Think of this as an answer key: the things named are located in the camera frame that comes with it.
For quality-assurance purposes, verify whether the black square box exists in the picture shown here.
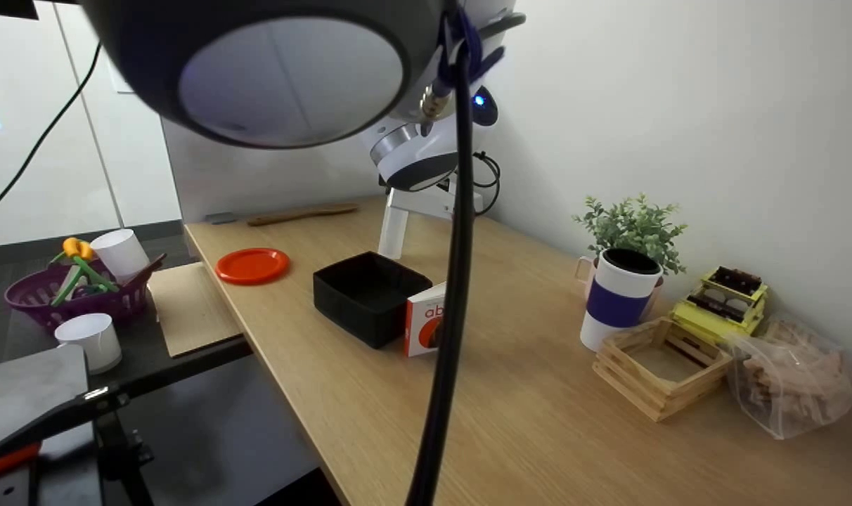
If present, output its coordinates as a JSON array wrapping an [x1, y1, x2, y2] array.
[[309, 250, 437, 353]]

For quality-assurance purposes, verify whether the plastic bag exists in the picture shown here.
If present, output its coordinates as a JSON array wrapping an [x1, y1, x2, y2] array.
[[722, 319, 852, 444]]

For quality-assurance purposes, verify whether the green toy vegetable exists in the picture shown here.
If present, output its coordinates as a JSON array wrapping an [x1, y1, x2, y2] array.
[[50, 257, 122, 309]]

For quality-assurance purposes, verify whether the yellow orange toy fruit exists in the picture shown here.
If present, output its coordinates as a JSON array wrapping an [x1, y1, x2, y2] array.
[[60, 236, 101, 264]]

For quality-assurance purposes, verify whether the white cup with blue band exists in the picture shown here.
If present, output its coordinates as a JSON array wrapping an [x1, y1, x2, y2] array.
[[577, 246, 663, 355]]

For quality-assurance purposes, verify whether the wooden slat crate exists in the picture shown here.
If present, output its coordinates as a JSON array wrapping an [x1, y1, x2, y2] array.
[[590, 315, 743, 426]]

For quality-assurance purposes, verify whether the green plant in pink pot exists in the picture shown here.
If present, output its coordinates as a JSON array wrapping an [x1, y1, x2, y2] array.
[[573, 191, 690, 305]]

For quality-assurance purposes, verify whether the purple plastic basket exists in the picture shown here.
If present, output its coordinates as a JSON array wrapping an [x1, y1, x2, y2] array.
[[0, 250, 165, 336]]

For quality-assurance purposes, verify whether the white book with red circle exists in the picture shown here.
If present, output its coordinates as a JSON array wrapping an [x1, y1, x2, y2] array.
[[401, 281, 452, 361]]

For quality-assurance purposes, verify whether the white cylindrical container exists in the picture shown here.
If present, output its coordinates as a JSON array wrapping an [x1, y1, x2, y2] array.
[[50, 309, 126, 377]]

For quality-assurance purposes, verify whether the orange round plate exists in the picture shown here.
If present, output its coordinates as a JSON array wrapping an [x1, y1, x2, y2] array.
[[213, 246, 292, 287]]

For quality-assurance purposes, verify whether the long wooden stick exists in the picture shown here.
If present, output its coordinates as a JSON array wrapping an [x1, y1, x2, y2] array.
[[244, 204, 362, 232]]

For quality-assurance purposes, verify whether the white paper cup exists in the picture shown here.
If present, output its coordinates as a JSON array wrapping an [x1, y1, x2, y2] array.
[[86, 228, 155, 291]]

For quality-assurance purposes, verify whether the black hanging cable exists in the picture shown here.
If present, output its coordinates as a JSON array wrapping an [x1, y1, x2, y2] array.
[[0, 41, 103, 228]]

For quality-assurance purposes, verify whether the black tripod with orange handle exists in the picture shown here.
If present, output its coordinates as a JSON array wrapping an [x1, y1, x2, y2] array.
[[0, 336, 255, 506]]

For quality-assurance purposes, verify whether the grey flat mat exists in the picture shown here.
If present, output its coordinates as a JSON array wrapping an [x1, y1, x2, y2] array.
[[0, 343, 99, 506]]

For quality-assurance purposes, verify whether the brown cardboard sheet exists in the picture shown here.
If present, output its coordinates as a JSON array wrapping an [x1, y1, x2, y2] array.
[[144, 260, 250, 361]]

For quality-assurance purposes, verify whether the yellow box stack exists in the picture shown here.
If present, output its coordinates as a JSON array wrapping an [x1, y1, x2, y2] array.
[[670, 264, 773, 353]]

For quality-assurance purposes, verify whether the black side table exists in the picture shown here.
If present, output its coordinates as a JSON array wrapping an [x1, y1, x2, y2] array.
[[0, 220, 345, 506]]

